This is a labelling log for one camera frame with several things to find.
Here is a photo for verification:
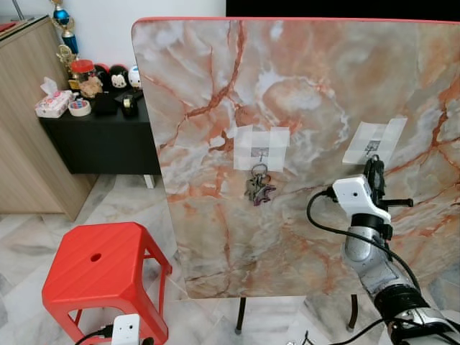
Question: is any bunch of keys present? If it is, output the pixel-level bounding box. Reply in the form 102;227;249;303
245;164;277;206

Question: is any taped clear adhesive hook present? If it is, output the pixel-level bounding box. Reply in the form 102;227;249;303
342;118;408;165
233;125;291;173

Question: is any red plastic stool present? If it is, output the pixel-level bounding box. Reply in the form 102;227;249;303
41;221;174;345

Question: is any straight black table leg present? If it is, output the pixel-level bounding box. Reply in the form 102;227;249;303
235;297;247;336

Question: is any curved black table leg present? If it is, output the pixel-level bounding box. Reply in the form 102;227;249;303
346;294;361;332

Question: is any marble pattern folding table top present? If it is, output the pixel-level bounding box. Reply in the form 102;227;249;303
131;17;460;300

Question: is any black television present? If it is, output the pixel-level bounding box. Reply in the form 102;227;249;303
226;0;460;22

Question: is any black low sideboard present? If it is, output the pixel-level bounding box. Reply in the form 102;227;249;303
38;96;163;176

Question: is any light wooden cabinet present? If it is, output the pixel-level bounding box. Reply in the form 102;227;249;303
0;16;96;221

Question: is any black tape dispenser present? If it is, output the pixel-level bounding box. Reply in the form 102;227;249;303
120;91;142;119

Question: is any black pouch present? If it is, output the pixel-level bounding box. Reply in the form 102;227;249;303
91;93;120;117

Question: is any white tape roll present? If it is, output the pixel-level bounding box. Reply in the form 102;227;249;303
68;100;93;118

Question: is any white plush toy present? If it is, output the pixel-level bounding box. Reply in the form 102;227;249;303
127;65;143;91

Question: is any black mouse plush toy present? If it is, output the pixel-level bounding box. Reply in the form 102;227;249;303
93;63;131;94

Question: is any red lid jar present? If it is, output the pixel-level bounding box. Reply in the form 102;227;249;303
69;58;100;93

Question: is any gold and blue trophy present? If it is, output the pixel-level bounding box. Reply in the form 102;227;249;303
49;0;80;67

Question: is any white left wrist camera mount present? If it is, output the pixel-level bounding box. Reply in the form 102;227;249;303
111;313;142;345

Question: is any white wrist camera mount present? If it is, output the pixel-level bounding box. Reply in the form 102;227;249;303
111;313;142;345
331;175;393;224

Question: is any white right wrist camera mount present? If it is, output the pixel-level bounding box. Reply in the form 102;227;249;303
331;175;393;224

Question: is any thin black cable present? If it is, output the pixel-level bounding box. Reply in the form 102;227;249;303
287;320;392;345

